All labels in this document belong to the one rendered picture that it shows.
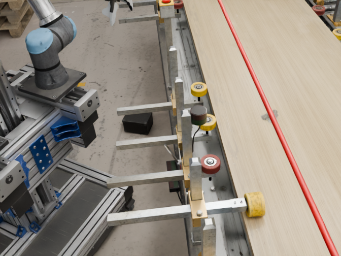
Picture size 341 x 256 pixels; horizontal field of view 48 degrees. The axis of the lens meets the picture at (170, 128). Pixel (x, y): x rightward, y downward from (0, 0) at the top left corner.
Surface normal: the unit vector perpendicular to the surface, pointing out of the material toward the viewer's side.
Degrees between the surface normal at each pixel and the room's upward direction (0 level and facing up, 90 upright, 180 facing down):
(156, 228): 0
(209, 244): 90
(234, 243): 0
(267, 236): 0
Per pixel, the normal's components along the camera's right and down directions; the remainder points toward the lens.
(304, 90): -0.07, -0.75
